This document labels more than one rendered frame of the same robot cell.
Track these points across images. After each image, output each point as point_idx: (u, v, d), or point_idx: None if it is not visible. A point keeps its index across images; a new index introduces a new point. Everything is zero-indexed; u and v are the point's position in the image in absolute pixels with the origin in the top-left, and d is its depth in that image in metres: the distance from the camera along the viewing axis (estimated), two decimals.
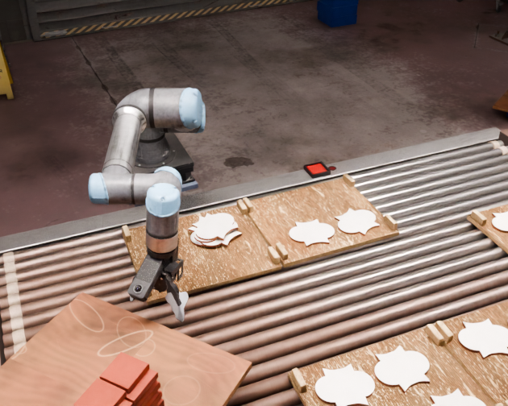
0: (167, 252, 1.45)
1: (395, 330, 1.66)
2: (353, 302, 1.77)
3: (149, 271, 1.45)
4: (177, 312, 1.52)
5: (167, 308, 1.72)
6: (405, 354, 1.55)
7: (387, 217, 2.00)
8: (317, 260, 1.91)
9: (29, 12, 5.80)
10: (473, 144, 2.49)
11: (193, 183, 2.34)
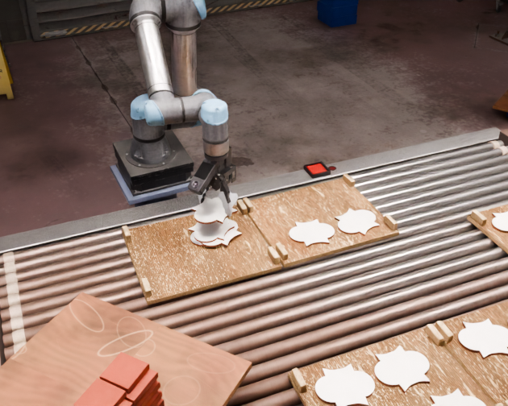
0: (219, 156, 1.79)
1: (395, 330, 1.66)
2: (353, 302, 1.77)
3: (205, 171, 1.80)
4: (226, 208, 1.87)
5: (167, 308, 1.72)
6: (405, 354, 1.55)
7: (387, 217, 2.00)
8: (317, 260, 1.91)
9: (29, 12, 5.80)
10: (473, 144, 2.49)
11: None
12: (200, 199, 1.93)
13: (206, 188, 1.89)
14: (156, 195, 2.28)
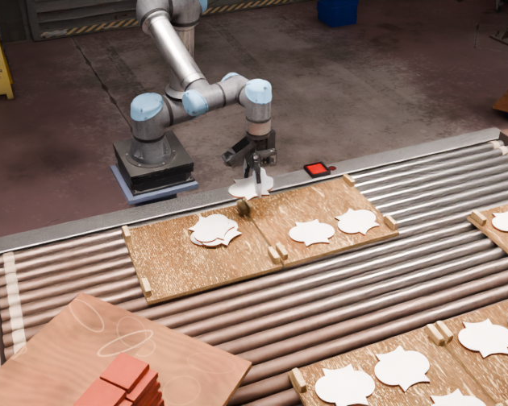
0: (256, 135, 1.84)
1: (395, 330, 1.66)
2: (353, 302, 1.77)
3: (240, 146, 1.87)
4: (256, 188, 1.91)
5: (167, 308, 1.72)
6: (405, 354, 1.55)
7: (387, 217, 2.00)
8: (317, 260, 1.91)
9: (29, 12, 5.80)
10: (473, 144, 2.49)
11: (193, 183, 2.34)
12: (243, 173, 2.00)
13: (247, 164, 1.95)
14: (156, 195, 2.28)
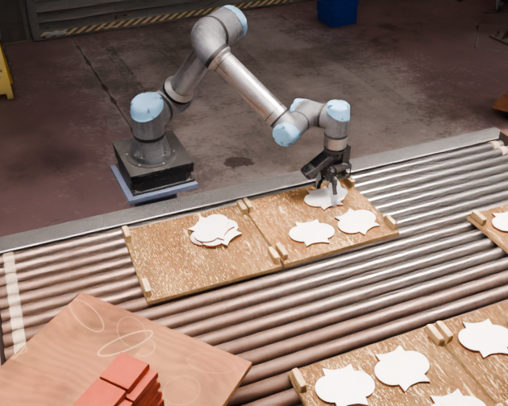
0: (334, 151, 2.00)
1: (395, 330, 1.66)
2: (353, 302, 1.77)
3: (318, 160, 2.02)
4: (332, 199, 2.07)
5: (167, 308, 1.72)
6: (405, 354, 1.55)
7: (387, 217, 2.00)
8: (317, 260, 1.91)
9: (29, 12, 5.80)
10: (473, 144, 2.49)
11: (193, 183, 2.34)
12: (316, 184, 2.15)
13: (322, 177, 2.11)
14: (156, 195, 2.28)
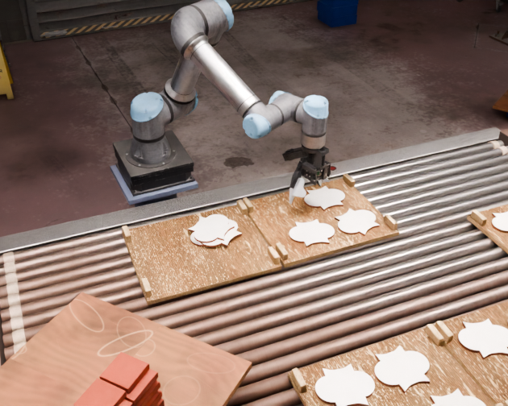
0: (302, 145, 1.92)
1: (395, 330, 1.66)
2: (353, 302, 1.77)
3: (297, 149, 1.98)
4: (289, 192, 2.00)
5: (167, 308, 1.72)
6: (405, 354, 1.55)
7: (387, 217, 2.00)
8: (317, 260, 1.91)
9: (29, 12, 5.80)
10: (473, 144, 2.49)
11: (193, 183, 2.34)
12: None
13: None
14: (156, 195, 2.28)
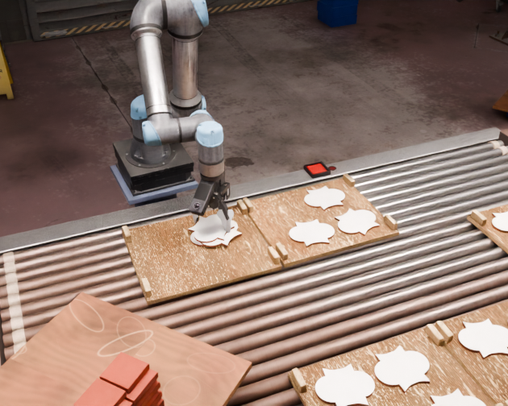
0: (216, 176, 1.84)
1: (395, 330, 1.66)
2: (353, 302, 1.77)
3: (204, 192, 1.84)
4: (226, 225, 1.92)
5: (167, 308, 1.72)
6: (405, 354, 1.55)
7: (387, 217, 2.00)
8: (317, 260, 1.91)
9: (29, 12, 5.80)
10: (473, 144, 2.49)
11: (193, 183, 2.34)
12: (195, 218, 1.96)
13: None
14: (156, 195, 2.28)
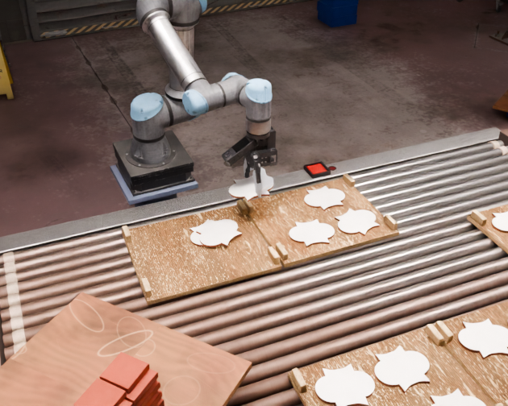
0: (256, 134, 1.84)
1: (395, 330, 1.66)
2: (353, 302, 1.77)
3: (241, 146, 1.87)
4: (256, 188, 1.91)
5: (167, 308, 1.72)
6: (405, 354, 1.55)
7: (387, 217, 2.00)
8: (317, 260, 1.91)
9: (29, 12, 5.80)
10: (473, 144, 2.49)
11: (193, 183, 2.34)
12: (244, 173, 2.00)
13: (248, 164, 1.95)
14: (156, 195, 2.28)
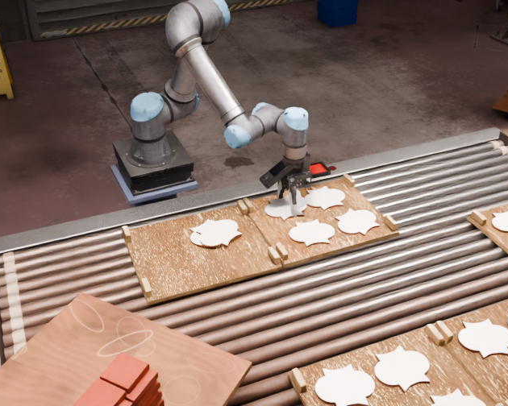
0: (293, 159, 1.95)
1: (395, 330, 1.66)
2: (353, 302, 1.77)
3: (277, 169, 1.98)
4: (292, 209, 2.02)
5: (167, 308, 1.72)
6: (405, 354, 1.55)
7: (387, 217, 2.00)
8: (317, 260, 1.91)
9: (29, 12, 5.80)
10: (473, 144, 2.49)
11: (193, 183, 2.34)
12: (278, 194, 2.10)
13: (283, 186, 2.06)
14: (156, 195, 2.28)
